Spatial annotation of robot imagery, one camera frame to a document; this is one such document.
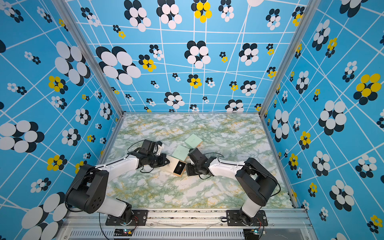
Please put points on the aluminium front rail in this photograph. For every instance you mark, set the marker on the aluminium front rail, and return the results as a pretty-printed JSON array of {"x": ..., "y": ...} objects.
[{"x": 190, "y": 224}]

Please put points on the beige drawer jewelry box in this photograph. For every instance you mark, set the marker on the beige drawer jewelry box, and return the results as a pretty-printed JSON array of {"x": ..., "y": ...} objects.
[{"x": 173, "y": 167}]

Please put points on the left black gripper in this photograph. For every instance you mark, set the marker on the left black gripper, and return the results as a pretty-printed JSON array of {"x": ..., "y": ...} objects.
[{"x": 163, "y": 162}]

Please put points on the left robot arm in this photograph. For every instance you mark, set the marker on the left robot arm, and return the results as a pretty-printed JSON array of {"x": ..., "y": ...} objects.
[{"x": 87, "y": 192}]

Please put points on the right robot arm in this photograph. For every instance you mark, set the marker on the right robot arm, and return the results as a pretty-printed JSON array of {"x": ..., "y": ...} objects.
[{"x": 257, "y": 182}]

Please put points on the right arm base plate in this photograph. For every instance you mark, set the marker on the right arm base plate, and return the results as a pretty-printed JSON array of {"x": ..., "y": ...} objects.
[{"x": 236, "y": 218}]

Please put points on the far mint jewelry box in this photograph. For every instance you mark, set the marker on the far mint jewelry box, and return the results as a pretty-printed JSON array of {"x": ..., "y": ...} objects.
[{"x": 193, "y": 141}]

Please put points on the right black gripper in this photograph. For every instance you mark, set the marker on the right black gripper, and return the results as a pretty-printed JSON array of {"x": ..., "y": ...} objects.
[{"x": 189, "y": 173}]

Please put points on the right circuit board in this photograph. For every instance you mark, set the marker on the right circuit board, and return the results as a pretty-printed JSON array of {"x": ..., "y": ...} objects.
[{"x": 253, "y": 234}]

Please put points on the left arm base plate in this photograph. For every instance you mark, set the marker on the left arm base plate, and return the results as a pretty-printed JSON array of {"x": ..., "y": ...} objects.
[{"x": 129, "y": 218}]

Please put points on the circuit board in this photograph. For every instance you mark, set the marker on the circuit board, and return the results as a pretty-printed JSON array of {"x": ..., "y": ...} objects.
[
  {"x": 253, "y": 234},
  {"x": 124, "y": 232}
]

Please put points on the left circuit board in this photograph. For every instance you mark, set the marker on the left circuit board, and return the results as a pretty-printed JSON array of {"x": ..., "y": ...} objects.
[{"x": 124, "y": 232}]

